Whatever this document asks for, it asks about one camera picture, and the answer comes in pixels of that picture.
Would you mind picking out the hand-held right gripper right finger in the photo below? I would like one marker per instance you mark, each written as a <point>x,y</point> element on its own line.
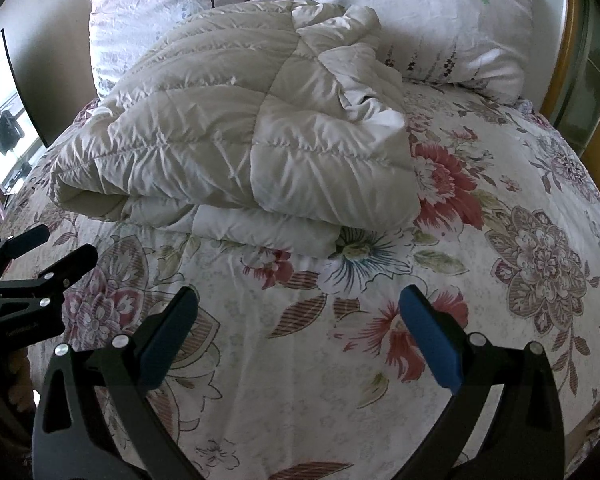
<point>430,340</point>

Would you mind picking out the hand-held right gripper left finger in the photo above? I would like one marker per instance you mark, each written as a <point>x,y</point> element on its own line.
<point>170,340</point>

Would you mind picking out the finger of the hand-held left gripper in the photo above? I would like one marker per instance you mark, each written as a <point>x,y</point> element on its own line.
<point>25,240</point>
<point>72,262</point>

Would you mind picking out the cream quilted duvet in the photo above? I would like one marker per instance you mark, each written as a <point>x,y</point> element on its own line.
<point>220,135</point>

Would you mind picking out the floral bed cover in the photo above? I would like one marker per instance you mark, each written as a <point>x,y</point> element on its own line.
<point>290,390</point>

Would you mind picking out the pink tree print pillow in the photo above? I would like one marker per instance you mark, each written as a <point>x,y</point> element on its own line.
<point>145,10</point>

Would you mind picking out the wooden headboard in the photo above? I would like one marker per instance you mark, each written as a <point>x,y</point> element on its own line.
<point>565,60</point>

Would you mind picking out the white flower print pillow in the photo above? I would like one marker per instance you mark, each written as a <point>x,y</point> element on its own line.
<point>445,20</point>

